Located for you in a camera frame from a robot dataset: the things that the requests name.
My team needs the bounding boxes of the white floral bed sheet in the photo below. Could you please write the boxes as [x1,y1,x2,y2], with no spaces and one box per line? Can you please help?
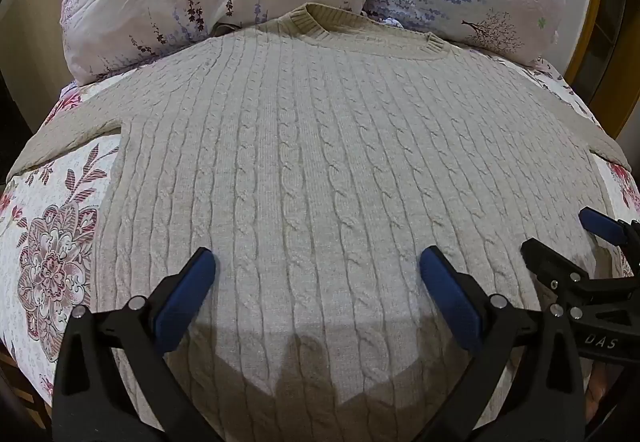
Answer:
[0,56,640,405]

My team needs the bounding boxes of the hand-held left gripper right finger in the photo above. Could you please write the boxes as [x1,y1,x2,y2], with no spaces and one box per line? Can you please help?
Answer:
[419,246,587,442]

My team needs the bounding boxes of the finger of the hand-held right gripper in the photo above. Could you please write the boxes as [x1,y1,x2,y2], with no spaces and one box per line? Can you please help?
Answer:
[579,206,640,273]
[520,239,602,309]

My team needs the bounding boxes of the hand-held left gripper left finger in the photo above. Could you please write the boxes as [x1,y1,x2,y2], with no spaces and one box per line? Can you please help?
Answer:
[52,247,222,442]

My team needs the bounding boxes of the beige cable-knit sweater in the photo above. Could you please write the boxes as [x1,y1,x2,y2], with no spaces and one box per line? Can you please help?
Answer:
[5,4,633,442]

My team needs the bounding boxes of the yellow wooden bed frame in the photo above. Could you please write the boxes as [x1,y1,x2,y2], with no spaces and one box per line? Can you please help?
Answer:
[564,0,617,90]

